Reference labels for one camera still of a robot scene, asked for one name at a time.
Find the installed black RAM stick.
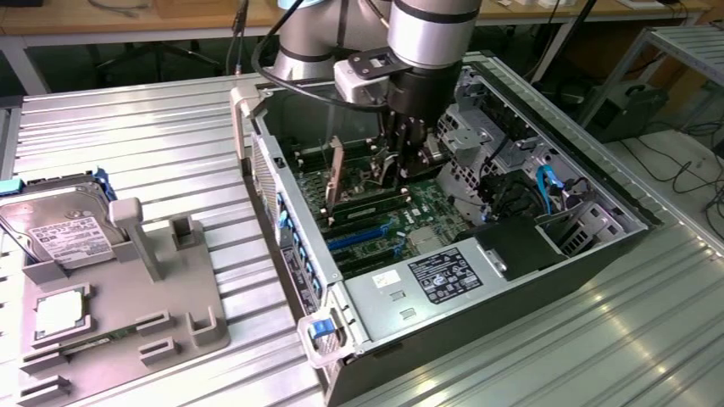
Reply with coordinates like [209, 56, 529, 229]
[331, 195, 410, 226]

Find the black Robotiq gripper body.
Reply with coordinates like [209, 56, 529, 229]
[375, 63, 463, 190]

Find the green motherboard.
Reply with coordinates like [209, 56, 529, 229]
[290, 135, 471, 276]

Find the green RAM stick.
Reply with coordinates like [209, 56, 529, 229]
[55, 326, 139, 355]

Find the black graphics card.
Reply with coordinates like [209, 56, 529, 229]
[322, 134, 399, 215]

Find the silver chipset heatsink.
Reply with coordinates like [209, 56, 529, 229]
[406, 226, 449, 252]

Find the black hanging cable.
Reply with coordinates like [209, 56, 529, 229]
[227, 0, 250, 76]

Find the blue SATA wire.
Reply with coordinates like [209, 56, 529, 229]
[533, 163, 566, 215]

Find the grey parts rack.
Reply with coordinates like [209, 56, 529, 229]
[13, 197, 231, 407]

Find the hard disk with blue carrier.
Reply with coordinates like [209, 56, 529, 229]
[0, 167, 135, 272]

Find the blue expansion slot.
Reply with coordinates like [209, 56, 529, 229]
[325, 224, 391, 252]

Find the grey power supply unit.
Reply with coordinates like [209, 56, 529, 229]
[341, 239, 510, 343]

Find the silver CPU chip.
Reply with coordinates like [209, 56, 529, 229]
[33, 291, 86, 335]

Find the black device on floor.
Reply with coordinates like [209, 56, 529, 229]
[590, 83, 669, 143]

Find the metal slat shelf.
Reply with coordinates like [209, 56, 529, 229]
[575, 25, 724, 128]

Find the wooden desk with white frame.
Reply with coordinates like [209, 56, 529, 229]
[0, 0, 711, 39]

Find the black fan shroud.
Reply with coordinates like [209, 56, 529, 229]
[451, 220, 570, 283]

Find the perforated metal disk bay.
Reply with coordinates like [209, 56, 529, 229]
[437, 103, 545, 213]

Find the open black PC case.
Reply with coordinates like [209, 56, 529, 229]
[227, 50, 663, 407]

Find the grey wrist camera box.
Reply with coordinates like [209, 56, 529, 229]
[331, 47, 414, 107]

